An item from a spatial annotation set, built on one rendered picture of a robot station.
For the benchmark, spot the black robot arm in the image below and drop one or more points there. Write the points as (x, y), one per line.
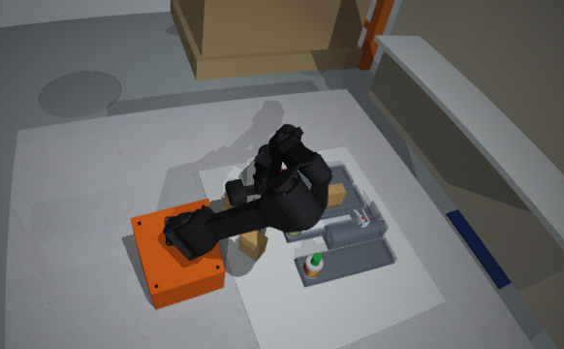
(286, 204)

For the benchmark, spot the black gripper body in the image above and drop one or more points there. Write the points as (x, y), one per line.
(237, 193)

